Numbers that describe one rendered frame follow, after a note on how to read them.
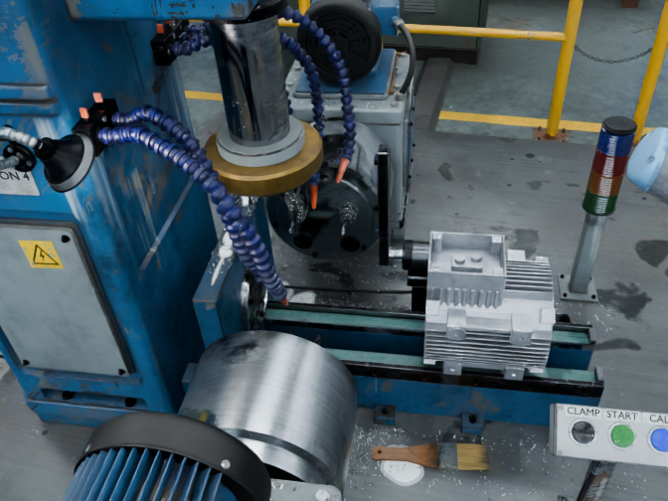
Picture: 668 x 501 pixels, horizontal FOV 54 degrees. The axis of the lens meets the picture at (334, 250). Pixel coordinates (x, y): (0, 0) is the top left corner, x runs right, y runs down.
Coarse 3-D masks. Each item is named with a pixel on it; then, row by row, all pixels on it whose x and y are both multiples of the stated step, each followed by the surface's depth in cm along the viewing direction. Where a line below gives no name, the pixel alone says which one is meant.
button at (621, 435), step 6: (618, 426) 86; (624, 426) 86; (612, 432) 86; (618, 432) 86; (624, 432) 86; (630, 432) 86; (612, 438) 86; (618, 438) 86; (624, 438) 86; (630, 438) 86; (618, 444) 86; (624, 444) 86; (630, 444) 86
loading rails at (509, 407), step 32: (288, 320) 126; (320, 320) 126; (352, 320) 125; (384, 320) 125; (416, 320) 124; (352, 352) 119; (384, 352) 128; (416, 352) 126; (576, 352) 119; (384, 384) 118; (416, 384) 117; (448, 384) 115; (480, 384) 114; (512, 384) 112; (544, 384) 111; (576, 384) 110; (384, 416) 120; (448, 416) 121; (480, 416) 119; (512, 416) 118; (544, 416) 117
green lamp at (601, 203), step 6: (588, 192) 127; (588, 198) 127; (594, 198) 126; (600, 198) 125; (606, 198) 125; (612, 198) 125; (588, 204) 128; (594, 204) 127; (600, 204) 126; (606, 204) 126; (612, 204) 126; (588, 210) 128; (594, 210) 127; (600, 210) 127; (606, 210) 127; (612, 210) 128
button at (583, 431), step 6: (582, 420) 87; (576, 426) 87; (582, 426) 87; (588, 426) 87; (576, 432) 87; (582, 432) 87; (588, 432) 87; (594, 432) 87; (576, 438) 87; (582, 438) 86; (588, 438) 86
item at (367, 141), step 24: (336, 120) 135; (336, 144) 128; (360, 144) 130; (336, 168) 123; (360, 168) 125; (336, 192) 126; (360, 192) 126; (288, 216) 132; (312, 216) 131; (336, 216) 130; (360, 216) 129; (288, 240) 137; (312, 240) 135; (336, 240) 134; (360, 240) 133
